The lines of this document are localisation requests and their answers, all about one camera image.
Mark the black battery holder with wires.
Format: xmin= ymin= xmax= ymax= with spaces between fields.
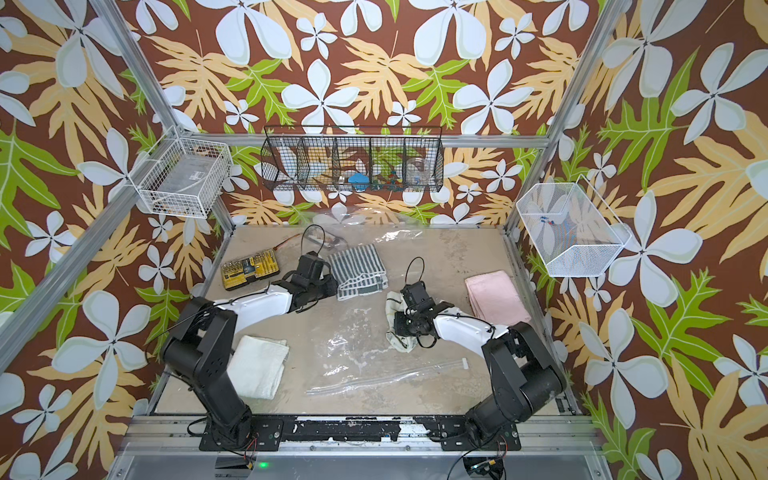
xmin=301 ymin=226 xmax=349 ymax=252

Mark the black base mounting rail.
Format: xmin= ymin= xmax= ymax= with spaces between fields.
xmin=187 ymin=415 xmax=521 ymax=453

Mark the pink folded towel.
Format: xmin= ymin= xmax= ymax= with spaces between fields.
xmin=465 ymin=270 xmax=531 ymax=326

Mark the black wire basket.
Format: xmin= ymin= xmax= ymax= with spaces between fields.
xmin=257 ymin=126 xmax=445 ymax=192

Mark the white mesh basket right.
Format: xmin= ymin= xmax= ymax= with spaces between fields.
xmin=516 ymin=176 xmax=631 ymax=278

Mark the pale green towel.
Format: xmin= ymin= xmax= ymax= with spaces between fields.
xmin=385 ymin=291 xmax=417 ymax=353

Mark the clear plastic vacuum bag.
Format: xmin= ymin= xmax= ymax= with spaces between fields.
xmin=286 ymin=214 xmax=495 ymax=412

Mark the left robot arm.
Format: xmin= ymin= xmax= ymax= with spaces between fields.
xmin=160 ymin=251 xmax=338 ymax=451

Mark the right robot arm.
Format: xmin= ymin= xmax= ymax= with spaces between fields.
xmin=386 ymin=281 xmax=567 ymax=449

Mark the white folded towel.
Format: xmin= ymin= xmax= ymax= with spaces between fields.
xmin=227 ymin=336 xmax=290 ymax=400

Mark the white wire basket left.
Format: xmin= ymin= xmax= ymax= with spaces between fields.
xmin=129 ymin=127 xmax=233 ymax=219

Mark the green white striped towel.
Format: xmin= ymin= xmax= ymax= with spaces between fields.
xmin=329 ymin=244 xmax=389 ymax=301

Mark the yellow screwdriver bit case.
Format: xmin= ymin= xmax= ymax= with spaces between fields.
xmin=221 ymin=248 xmax=280 ymax=291

